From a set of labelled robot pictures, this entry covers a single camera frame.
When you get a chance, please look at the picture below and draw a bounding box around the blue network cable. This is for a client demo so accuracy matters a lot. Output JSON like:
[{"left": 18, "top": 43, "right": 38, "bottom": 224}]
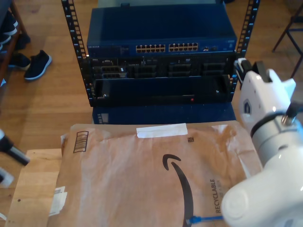
[{"left": 186, "top": 215, "right": 225, "bottom": 225}]

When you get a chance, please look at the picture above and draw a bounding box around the dark metal chair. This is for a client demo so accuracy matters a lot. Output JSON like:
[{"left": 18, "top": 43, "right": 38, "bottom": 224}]
[{"left": 272, "top": 3, "right": 303, "bottom": 83}]

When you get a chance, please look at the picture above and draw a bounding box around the black rack server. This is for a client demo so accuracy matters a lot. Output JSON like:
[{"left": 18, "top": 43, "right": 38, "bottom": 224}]
[{"left": 81, "top": 53, "right": 237, "bottom": 79}]

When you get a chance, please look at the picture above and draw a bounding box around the dark blue metal case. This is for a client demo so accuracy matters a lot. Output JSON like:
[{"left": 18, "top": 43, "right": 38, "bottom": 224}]
[{"left": 91, "top": 104, "right": 237, "bottom": 125}]

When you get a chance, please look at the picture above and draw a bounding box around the black rack chassis blue panel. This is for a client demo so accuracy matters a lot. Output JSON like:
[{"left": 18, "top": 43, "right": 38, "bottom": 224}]
[{"left": 89, "top": 75, "right": 234, "bottom": 107}]

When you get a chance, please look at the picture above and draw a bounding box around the grey flat device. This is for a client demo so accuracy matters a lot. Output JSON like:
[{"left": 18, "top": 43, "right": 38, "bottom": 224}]
[{"left": 98, "top": 0, "right": 224, "bottom": 9}]

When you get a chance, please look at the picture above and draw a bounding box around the black sneaker grey sole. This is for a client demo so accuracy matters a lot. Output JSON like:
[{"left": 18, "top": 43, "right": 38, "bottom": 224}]
[
  {"left": 8, "top": 52, "right": 31, "bottom": 71},
  {"left": 24, "top": 49, "right": 53, "bottom": 81}
]

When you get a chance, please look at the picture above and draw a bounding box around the brown paper mailer bag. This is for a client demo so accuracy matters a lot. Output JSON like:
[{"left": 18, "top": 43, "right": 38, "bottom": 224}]
[{"left": 47, "top": 122, "right": 264, "bottom": 227}]

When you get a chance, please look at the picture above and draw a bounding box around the dark plain shoe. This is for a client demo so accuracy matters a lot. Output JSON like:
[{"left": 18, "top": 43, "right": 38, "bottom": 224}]
[{"left": 14, "top": 33, "right": 31, "bottom": 51}]

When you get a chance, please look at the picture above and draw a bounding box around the dark sneaker white sole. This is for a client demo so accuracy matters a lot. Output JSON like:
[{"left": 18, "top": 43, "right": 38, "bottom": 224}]
[
  {"left": 4, "top": 11, "right": 19, "bottom": 28},
  {"left": 0, "top": 23, "right": 18, "bottom": 45}
]

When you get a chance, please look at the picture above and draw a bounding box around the wooden shoe shelf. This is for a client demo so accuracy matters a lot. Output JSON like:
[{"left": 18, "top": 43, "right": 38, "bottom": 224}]
[{"left": 0, "top": 0, "right": 28, "bottom": 82}]

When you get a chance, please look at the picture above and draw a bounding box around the blue network switch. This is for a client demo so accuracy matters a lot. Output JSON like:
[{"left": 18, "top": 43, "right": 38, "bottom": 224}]
[{"left": 86, "top": 6, "right": 238, "bottom": 57}]

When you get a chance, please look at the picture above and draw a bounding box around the black rack frame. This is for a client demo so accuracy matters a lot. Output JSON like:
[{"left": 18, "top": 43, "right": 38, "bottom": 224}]
[{"left": 61, "top": 0, "right": 261, "bottom": 108}]

